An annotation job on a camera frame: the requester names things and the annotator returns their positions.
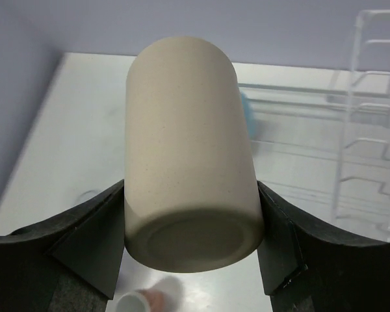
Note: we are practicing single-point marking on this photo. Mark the clear acrylic plate holder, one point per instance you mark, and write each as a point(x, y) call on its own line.
point(361, 192)

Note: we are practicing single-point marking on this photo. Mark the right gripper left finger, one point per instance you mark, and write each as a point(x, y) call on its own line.
point(69, 262)

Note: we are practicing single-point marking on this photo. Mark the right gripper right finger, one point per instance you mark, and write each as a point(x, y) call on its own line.
point(308, 264)

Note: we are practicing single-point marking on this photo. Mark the light blue faceted mug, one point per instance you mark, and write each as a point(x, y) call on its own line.
point(254, 125)

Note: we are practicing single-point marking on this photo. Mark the orange espresso cup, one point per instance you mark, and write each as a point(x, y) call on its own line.
point(165, 295)

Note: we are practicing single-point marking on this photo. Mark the beige tall tumbler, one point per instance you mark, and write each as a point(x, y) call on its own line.
point(191, 196)

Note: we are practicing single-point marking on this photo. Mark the white wire dish rack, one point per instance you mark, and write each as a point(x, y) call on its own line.
point(297, 154)

